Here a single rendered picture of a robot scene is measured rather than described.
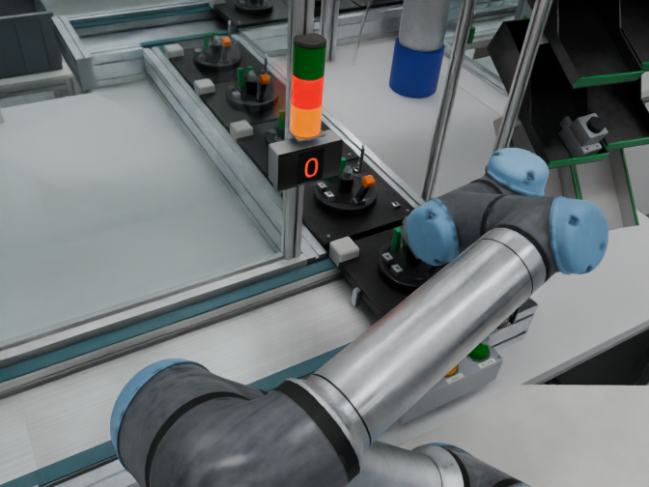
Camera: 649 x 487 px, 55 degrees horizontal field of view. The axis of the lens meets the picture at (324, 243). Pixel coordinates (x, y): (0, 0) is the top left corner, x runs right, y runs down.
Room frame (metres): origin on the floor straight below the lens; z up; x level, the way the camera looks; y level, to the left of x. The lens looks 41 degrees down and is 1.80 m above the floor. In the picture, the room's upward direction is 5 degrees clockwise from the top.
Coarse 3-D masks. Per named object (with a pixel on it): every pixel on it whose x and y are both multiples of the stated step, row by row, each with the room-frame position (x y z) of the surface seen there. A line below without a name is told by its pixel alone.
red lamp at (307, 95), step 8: (296, 80) 0.89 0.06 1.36; (304, 80) 0.88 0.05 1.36; (312, 80) 0.88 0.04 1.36; (320, 80) 0.89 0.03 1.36; (296, 88) 0.88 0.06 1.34; (304, 88) 0.88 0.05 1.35; (312, 88) 0.88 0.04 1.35; (320, 88) 0.89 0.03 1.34; (296, 96) 0.88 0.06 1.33; (304, 96) 0.88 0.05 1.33; (312, 96) 0.88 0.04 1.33; (320, 96) 0.89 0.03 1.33; (296, 104) 0.88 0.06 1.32; (304, 104) 0.88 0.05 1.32; (312, 104) 0.88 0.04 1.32; (320, 104) 0.89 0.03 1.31
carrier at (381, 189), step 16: (352, 160) 1.27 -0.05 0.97; (336, 176) 1.17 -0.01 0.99; (352, 176) 1.13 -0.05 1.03; (304, 192) 1.13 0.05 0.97; (320, 192) 1.10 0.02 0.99; (336, 192) 1.11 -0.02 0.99; (352, 192) 1.11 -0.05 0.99; (368, 192) 1.12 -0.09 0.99; (384, 192) 1.15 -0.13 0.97; (304, 208) 1.07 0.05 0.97; (320, 208) 1.07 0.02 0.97; (336, 208) 1.06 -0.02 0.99; (352, 208) 1.06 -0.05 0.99; (368, 208) 1.08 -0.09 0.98; (384, 208) 1.10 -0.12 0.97; (400, 208) 1.10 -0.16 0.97; (304, 224) 1.03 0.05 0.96; (320, 224) 1.02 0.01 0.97; (336, 224) 1.02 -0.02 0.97; (352, 224) 1.03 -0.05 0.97; (368, 224) 1.03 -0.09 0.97; (384, 224) 1.04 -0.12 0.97; (400, 224) 1.06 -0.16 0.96; (320, 240) 0.97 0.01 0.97; (352, 240) 0.99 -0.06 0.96
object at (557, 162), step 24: (504, 24) 1.16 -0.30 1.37; (504, 48) 1.15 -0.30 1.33; (504, 72) 1.13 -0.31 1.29; (552, 72) 1.18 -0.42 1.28; (528, 96) 1.05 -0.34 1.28; (552, 96) 1.12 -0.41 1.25; (576, 96) 1.12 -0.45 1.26; (528, 120) 1.03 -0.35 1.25; (552, 120) 1.07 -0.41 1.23; (552, 144) 1.02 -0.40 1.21; (552, 168) 0.97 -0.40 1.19
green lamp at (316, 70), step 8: (296, 48) 0.89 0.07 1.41; (304, 48) 0.88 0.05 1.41; (320, 48) 0.89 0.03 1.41; (296, 56) 0.89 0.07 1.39; (304, 56) 0.88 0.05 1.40; (312, 56) 0.88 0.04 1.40; (320, 56) 0.89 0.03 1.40; (296, 64) 0.89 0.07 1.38; (304, 64) 0.88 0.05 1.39; (312, 64) 0.88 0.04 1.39; (320, 64) 0.89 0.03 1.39; (296, 72) 0.89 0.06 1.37; (304, 72) 0.88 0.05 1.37; (312, 72) 0.88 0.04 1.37; (320, 72) 0.89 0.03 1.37
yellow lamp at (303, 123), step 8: (296, 112) 0.88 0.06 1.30; (304, 112) 0.88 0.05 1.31; (312, 112) 0.88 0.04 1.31; (320, 112) 0.89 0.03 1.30; (296, 120) 0.88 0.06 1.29; (304, 120) 0.88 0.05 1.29; (312, 120) 0.88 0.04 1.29; (320, 120) 0.90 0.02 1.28; (296, 128) 0.88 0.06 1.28; (304, 128) 0.88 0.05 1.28; (312, 128) 0.88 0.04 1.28; (320, 128) 0.90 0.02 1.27; (304, 136) 0.88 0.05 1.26; (312, 136) 0.88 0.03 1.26
